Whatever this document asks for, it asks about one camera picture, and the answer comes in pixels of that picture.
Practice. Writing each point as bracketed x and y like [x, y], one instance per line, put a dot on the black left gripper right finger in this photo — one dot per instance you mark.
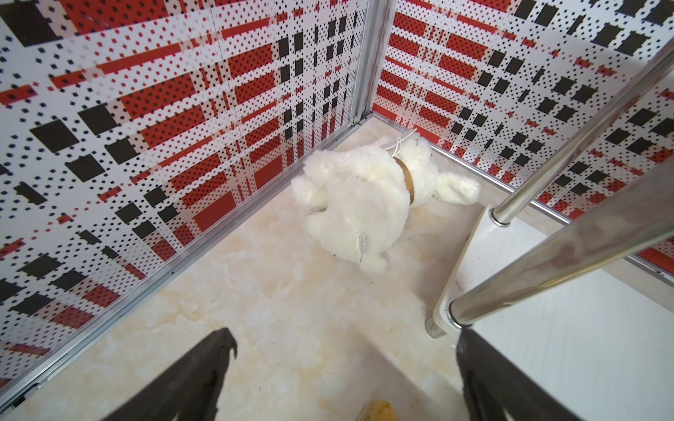
[495, 389]

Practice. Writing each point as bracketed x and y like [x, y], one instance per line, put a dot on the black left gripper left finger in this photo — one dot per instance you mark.
[189, 389]

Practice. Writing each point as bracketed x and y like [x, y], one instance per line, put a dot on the white two-tier shelf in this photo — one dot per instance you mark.
[566, 309]

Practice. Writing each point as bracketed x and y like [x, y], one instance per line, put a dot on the gold tissue pack left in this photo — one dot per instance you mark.
[378, 410]

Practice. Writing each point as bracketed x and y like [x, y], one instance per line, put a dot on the white plush toy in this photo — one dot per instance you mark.
[358, 201]

